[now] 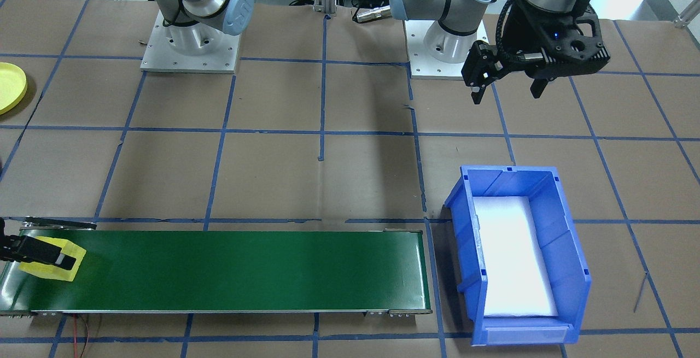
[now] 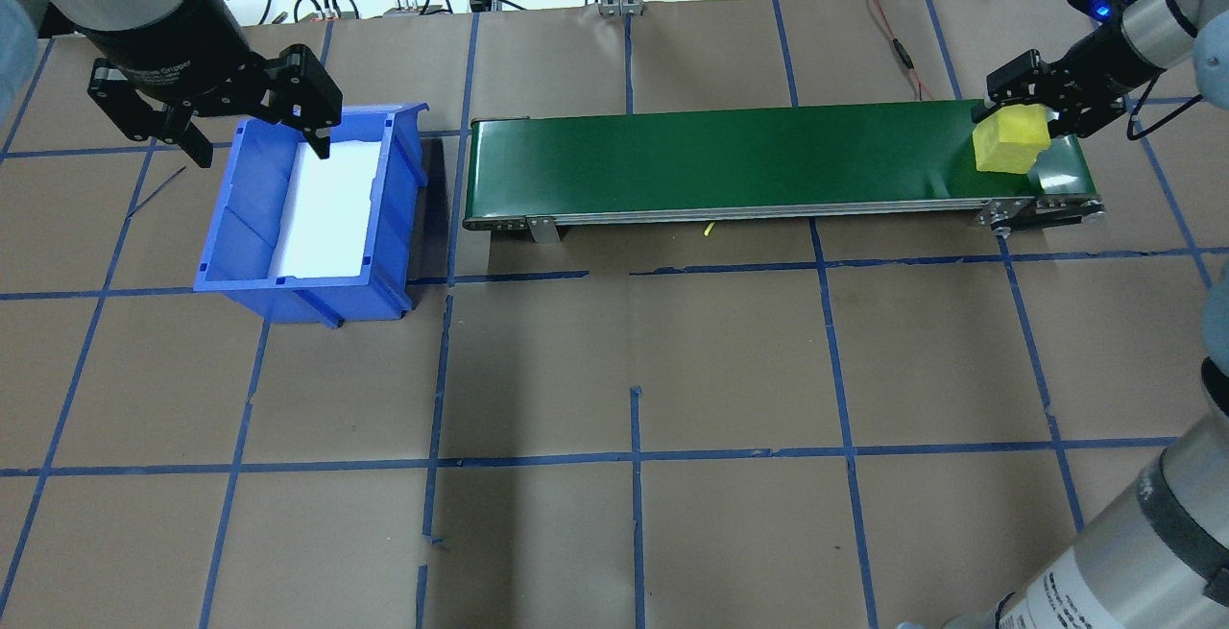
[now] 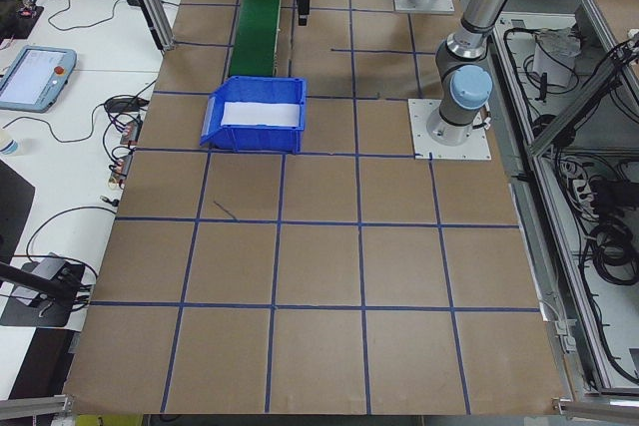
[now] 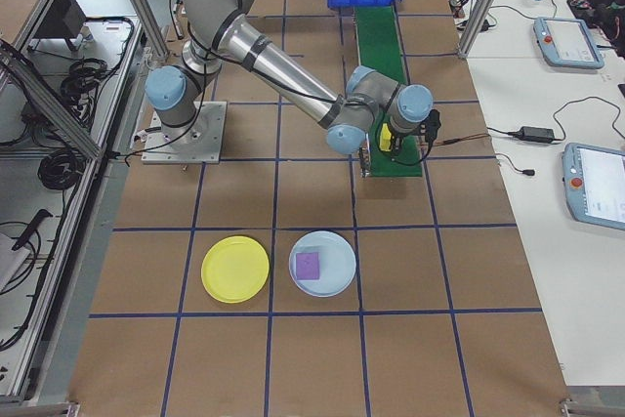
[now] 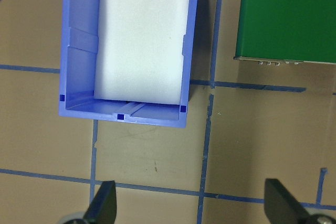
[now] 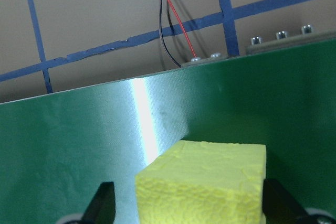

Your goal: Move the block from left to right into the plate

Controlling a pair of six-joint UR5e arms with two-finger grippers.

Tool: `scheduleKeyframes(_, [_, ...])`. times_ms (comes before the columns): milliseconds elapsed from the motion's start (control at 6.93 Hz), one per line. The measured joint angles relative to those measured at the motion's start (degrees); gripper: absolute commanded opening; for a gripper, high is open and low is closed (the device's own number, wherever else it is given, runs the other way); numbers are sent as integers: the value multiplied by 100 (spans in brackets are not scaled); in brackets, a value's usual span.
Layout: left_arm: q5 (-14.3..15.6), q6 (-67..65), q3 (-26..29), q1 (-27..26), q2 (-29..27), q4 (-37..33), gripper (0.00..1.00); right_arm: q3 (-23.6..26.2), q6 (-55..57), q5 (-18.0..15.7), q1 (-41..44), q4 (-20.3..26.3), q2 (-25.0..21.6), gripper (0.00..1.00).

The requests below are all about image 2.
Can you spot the blue plastic bin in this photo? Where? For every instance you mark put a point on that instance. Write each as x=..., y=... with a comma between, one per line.
x=288, y=301

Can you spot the green conveyor belt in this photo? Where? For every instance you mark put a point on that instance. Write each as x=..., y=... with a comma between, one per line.
x=720, y=158

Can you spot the small electronics driver board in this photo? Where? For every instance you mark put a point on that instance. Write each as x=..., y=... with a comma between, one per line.
x=408, y=7

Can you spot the white foam sheet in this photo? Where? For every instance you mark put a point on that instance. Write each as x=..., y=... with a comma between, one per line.
x=326, y=226

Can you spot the yellow foam block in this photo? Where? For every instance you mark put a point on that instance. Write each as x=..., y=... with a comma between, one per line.
x=1008, y=144

